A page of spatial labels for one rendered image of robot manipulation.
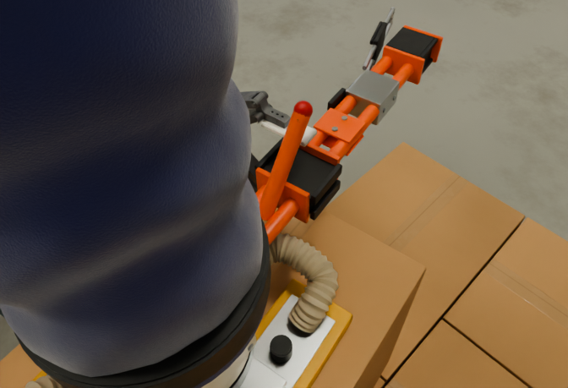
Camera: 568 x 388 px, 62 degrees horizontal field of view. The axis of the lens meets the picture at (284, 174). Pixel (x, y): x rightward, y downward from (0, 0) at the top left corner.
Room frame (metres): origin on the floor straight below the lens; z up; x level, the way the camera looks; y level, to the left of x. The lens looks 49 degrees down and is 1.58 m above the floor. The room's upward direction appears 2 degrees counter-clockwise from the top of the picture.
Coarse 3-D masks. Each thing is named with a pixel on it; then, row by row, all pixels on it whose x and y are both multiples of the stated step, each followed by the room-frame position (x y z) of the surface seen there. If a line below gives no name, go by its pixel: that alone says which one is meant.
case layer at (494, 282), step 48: (384, 192) 0.82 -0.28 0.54; (432, 192) 0.81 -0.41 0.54; (480, 192) 0.81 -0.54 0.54; (384, 240) 0.66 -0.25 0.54; (432, 240) 0.66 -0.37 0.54; (480, 240) 0.65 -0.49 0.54; (528, 240) 0.65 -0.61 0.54; (432, 288) 0.52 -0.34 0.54; (480, 288) 0.52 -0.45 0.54; (528, 288) 0.52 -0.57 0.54; (432, 336) 0.41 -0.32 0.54; (480, 336) 0.40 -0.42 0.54; (528, 336) 0.40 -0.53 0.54; (384, 384) 0.31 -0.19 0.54; (432, 384) 0.31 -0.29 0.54; (480, 384) 0.31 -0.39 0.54; (528, 384) 0.30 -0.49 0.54
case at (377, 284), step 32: (288, 224) 0.44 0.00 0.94; (320, 224) 0.44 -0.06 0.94; (352, 256) 0.38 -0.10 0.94; (384, 256) 0.38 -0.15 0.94; (352, 288) 0.32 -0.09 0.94; (384, 288) 0.32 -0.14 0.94; (416, 288) 0.34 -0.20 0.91; (352, 320) 0.28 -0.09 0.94; (384, 320) 0.27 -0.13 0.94; (352, 352) 0.23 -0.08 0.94; (384, 352) 0.28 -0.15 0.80; (0, 384) 0.21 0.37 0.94; (320, 384) 0.19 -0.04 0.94; (352, 384) 0.19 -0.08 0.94
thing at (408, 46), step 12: (396, 36) 0.72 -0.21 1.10; (408, 36) 0.72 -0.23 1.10; (420, 36) 0.72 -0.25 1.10; (432, 36) 0.72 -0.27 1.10; (384, 48) 0.69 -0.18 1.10; (396, 48) 0.69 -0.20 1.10; (408, 48) 0.69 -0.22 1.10; (420, 48) 0.68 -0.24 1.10; (432, 48) 0.72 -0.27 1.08; (396, 60) 0.68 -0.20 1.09; (408, 60) 0.66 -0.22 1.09; (420, 60) 0.65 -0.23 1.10; (432, 60) 0.71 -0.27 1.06; (396, 72) 0.67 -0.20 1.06; (420, 72) 0.65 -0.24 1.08
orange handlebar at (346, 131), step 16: (384, 64) 0.66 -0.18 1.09; (400, 80) 0.62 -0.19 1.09; (336, 112) 0.54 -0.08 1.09; (368, 112) 0.54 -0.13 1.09; (320, 128) 0.51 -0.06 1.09; (336, 128) 0.50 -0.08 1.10; (352, 128) 0.50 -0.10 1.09; (320, 144) 0.49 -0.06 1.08; (336, 144) 0.48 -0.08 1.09; (352, 144) 0.49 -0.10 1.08; (256, 192) 0.40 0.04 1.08; (288, 208) 0.37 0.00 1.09; (272, 224) 0.34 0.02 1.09; (272, 240) 0.32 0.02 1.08
